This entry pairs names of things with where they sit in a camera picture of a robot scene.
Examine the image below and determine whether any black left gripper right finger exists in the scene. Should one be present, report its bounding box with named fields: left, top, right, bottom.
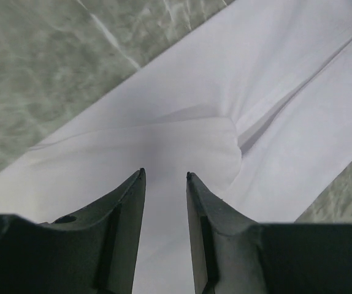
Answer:
left=186, top=173, right=352, bottom=293

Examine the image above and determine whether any white t shirt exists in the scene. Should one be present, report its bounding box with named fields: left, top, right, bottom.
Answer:
left=0, top=1, right=352, bottom=293

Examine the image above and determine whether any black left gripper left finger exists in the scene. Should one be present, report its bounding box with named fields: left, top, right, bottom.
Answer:
left=0, top=169, right=146, bottom=293

